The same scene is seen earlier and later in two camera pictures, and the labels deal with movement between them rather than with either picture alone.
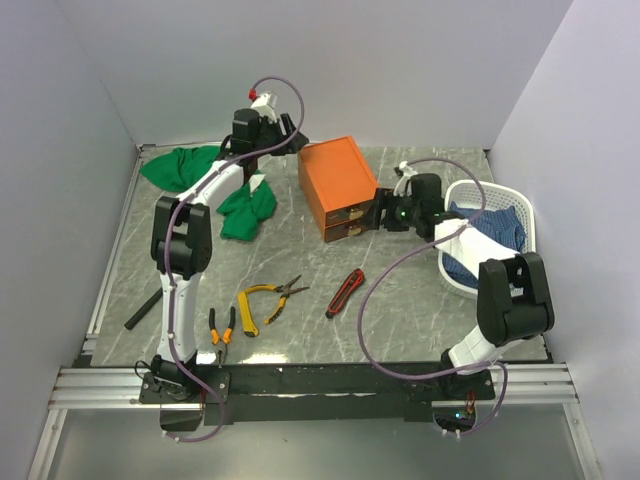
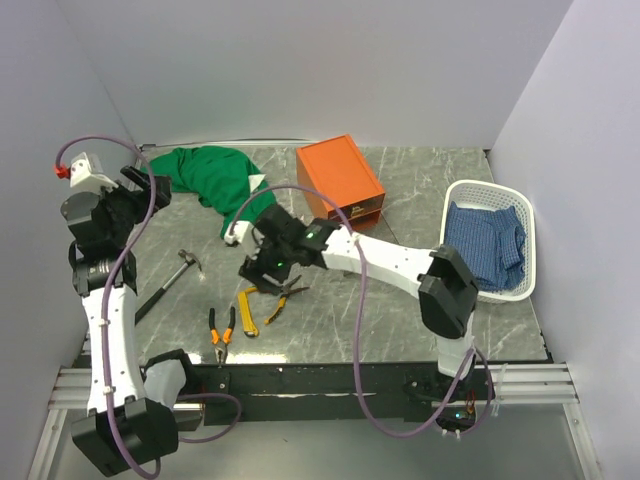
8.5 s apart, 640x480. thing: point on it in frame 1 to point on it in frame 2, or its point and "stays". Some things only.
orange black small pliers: [227, 336] stays
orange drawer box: [340, 183] stays
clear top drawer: [348, 214] stays
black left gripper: [276, 126] to [139, 198]
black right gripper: [384, 199] to [256, 278]
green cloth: [176, 171] stays
